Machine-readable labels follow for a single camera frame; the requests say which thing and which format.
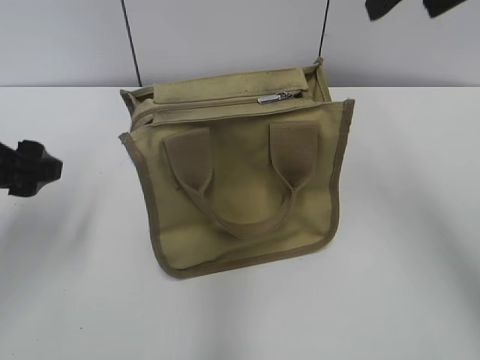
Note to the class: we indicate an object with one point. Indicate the khaki yellow canvas bag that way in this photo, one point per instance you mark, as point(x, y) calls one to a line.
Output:
point(230, 183)

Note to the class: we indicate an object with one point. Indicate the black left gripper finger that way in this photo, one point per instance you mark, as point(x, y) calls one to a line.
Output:
point(26, 169)

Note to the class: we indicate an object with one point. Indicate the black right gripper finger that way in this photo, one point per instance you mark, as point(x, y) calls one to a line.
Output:
point(436, 8)
point(377, 9)

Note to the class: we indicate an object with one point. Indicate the silver zipper pull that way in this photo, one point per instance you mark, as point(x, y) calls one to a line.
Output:
point(272, 98)

